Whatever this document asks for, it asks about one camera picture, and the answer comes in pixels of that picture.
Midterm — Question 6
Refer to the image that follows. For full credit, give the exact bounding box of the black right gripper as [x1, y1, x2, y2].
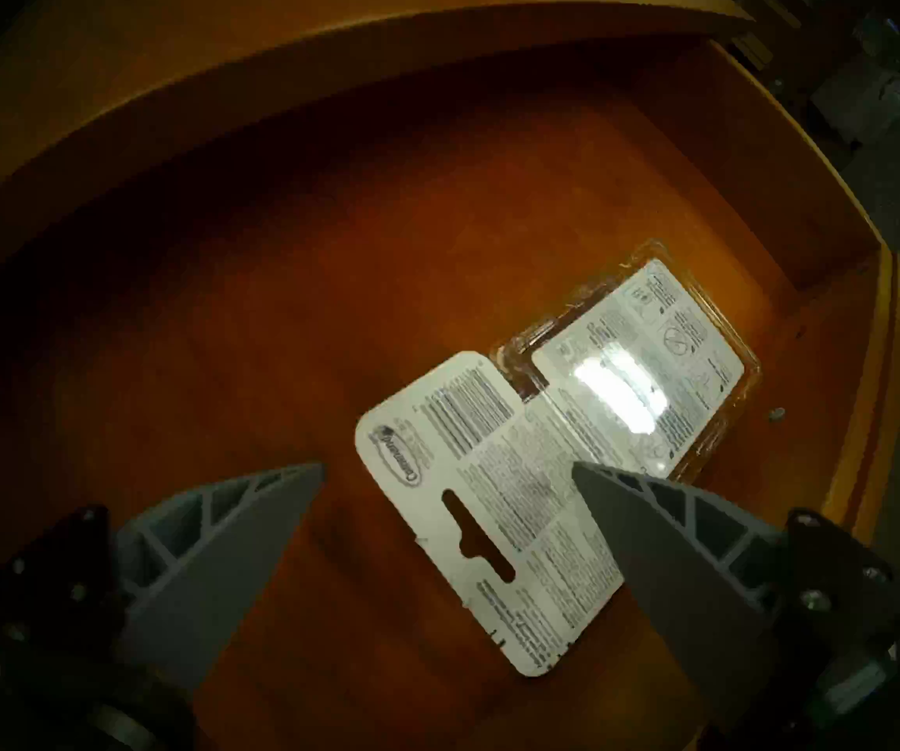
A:
[806, 53, 900, 204]

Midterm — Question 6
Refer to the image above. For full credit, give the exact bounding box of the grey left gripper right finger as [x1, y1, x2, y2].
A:
[571, 462, 900, 731]

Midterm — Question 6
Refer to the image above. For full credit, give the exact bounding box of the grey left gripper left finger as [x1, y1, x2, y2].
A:
[0, 463, 327, 692]

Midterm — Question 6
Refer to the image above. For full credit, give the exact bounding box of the clear blister pack with card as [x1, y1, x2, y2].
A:
[354, 239, 763, 677]

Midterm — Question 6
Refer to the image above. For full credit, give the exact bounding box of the wooden drawer with metal handle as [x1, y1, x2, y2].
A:
[0, 38, 900, 751]

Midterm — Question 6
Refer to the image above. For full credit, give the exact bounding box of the cherry wood end table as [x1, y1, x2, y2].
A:
[0, 0, 756, 304]

